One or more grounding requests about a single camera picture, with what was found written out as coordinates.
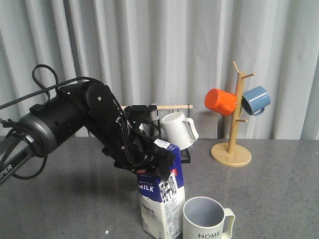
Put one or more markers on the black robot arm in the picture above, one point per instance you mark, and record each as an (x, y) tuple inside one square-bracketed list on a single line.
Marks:
[(89, 104)]

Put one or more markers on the cream HOME mug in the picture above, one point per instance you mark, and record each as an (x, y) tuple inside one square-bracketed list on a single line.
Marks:
[(206, 218)]

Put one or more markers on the wooden mug tree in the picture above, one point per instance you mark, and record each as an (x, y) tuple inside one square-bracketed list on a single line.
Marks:
[(230, 153)]

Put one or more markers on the blue white milk carton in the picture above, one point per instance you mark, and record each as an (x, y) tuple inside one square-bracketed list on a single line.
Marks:
[(162, 201)]

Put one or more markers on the blue enamel mug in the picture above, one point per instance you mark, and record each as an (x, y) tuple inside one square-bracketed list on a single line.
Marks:
[(255, 100)]

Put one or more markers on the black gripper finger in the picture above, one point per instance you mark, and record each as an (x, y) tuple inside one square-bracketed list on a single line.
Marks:
[(165, 159)]

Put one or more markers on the black wire mug rack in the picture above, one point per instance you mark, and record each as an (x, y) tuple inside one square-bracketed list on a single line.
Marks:
[(157, 112)]

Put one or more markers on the white ribbed mug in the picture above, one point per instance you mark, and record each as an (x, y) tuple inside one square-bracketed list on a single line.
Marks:
[(179, 130)]

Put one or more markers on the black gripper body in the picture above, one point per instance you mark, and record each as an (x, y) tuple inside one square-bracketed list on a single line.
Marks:
[(131, 148)]

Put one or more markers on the orange enamel mug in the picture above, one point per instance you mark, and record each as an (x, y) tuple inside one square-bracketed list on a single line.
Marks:
[(221, 101)]

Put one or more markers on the grey curtain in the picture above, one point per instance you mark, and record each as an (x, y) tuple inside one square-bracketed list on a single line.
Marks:
[(173, 52)]

